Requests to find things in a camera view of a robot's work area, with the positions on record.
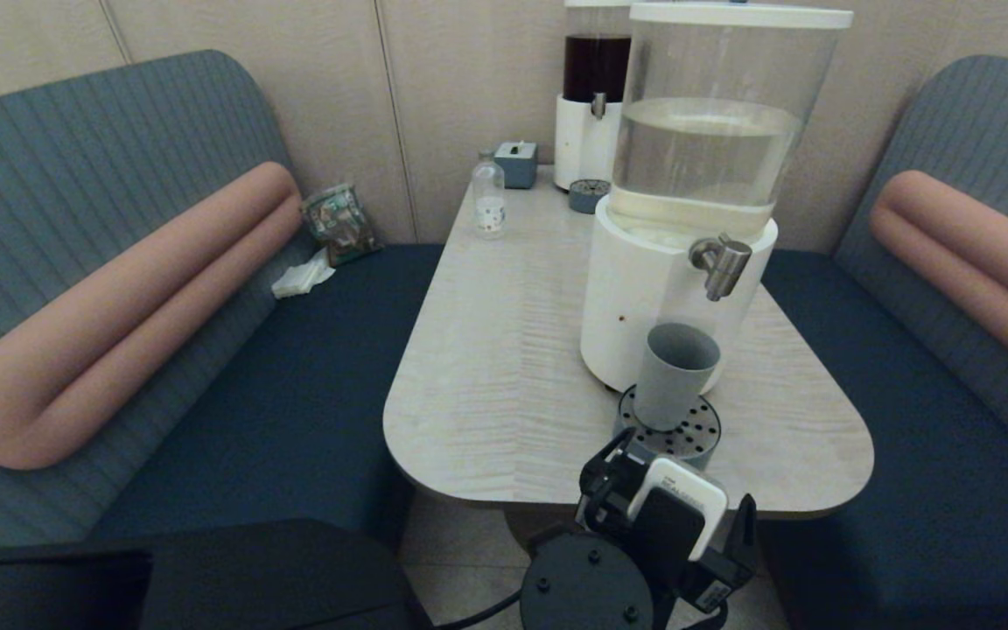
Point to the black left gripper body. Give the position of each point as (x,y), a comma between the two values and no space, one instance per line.
(714,582)

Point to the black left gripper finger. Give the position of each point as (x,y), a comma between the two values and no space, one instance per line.
(744,529)

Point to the grey plastic cup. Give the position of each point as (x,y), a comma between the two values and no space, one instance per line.
(675,376)

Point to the white clear water dispenser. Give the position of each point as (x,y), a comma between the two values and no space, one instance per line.
(644,297)

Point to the large blue perforated drip tray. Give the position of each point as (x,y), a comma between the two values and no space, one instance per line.
(688,433)

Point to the blue upholstered bench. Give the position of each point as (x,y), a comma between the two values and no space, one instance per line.
(294,394)
(906,437)

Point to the pink bolster cushion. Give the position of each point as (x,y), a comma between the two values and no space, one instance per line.
(119,317)
(976,255)

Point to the small blue drip tray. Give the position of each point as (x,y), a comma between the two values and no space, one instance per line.
(589,197)

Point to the clear plastic bottle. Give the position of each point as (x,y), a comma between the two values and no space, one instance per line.
(488,206)

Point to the white dark drink dispenser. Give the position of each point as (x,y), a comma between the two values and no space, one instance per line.
(583,140)

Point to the grey-blue tissue box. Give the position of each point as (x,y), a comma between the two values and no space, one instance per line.
(517,164)

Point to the green snack bag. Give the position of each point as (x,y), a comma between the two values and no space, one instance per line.
(342,224)

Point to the white folded napkin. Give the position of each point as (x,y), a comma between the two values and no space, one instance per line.
(301,278)

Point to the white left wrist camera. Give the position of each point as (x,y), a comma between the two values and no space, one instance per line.
(683,503)

